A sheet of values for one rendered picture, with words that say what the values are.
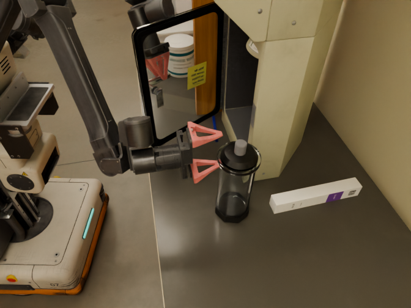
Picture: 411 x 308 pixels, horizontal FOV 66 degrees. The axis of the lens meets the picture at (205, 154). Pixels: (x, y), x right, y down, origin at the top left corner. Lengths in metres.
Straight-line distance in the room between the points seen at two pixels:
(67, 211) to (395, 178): 1.54
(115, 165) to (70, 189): 1.27
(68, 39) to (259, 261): 0.69
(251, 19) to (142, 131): 0.31
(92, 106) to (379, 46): 0.83
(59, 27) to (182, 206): 0.56
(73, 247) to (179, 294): 1.01
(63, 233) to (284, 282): 1.25
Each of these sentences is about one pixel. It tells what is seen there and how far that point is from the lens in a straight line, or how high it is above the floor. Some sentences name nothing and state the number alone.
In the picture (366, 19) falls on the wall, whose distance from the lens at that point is 1.17.
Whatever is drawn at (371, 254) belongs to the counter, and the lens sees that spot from 0.98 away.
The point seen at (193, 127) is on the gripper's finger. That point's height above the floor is 1.27.
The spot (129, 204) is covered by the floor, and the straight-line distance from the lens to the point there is 2.17.
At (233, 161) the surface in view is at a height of 1.18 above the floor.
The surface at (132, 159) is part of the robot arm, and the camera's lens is 0.70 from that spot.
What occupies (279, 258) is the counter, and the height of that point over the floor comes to 0.94.
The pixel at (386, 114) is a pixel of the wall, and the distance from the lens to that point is 1.10.
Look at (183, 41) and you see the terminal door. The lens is 0.93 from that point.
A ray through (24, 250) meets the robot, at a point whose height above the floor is 0.28.
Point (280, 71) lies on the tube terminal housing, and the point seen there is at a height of 1.33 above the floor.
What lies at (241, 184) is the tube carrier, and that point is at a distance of 0.79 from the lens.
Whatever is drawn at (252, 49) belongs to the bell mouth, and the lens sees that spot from 0.86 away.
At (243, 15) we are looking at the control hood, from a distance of 0.68.
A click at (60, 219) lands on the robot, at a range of 1.88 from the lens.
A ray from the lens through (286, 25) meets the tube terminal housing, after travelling 0.72.
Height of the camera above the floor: 1.72
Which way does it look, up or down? 46 degrees down
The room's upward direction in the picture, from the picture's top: straight up
